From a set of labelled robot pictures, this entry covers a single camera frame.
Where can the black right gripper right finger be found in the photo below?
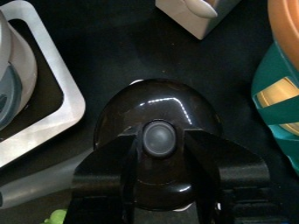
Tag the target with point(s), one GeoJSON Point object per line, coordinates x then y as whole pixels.
{"type": "Point", "coordinates": [234, 172]}

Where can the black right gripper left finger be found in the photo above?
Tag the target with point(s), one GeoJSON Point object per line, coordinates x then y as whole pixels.
{"type": "Point", "coordinates": [102, 172]}

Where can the black pot lid grey knob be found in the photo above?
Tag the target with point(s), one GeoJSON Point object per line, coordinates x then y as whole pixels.
{"type": "Point", "coordinates": [159, 116]}

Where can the teal plastic basket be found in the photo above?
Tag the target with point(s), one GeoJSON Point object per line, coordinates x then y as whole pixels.
{"type": "Point", "coordinates": [278, 116]}

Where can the yellow item inside basket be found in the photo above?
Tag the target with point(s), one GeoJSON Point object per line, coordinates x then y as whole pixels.
{"type": "Point", "coordinates": [277, 92]}

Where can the green toy vegetable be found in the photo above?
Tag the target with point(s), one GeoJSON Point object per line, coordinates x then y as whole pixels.
{"type": "Point", "coordinates": [57, 217]}

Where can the white square dish rack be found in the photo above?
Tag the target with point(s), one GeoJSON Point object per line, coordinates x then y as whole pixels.
{"type": "Point", "coordinates": [58, 96]}

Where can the grey-blue plate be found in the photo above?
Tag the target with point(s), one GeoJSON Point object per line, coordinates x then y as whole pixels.
{"type": "Point", "coordinates": [10, 96]}

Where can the white plate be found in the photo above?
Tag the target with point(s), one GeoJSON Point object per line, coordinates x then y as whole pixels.
{"type": "Point", "coordinates": [25, 67]}

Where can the orange bowl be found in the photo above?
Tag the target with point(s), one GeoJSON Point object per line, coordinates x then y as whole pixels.
{"type": "Point", "coordinates": [286, 26]}

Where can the white spoon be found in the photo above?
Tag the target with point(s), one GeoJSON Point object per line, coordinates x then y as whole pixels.
{"type": "Point", "coordinates": [202, 7]}

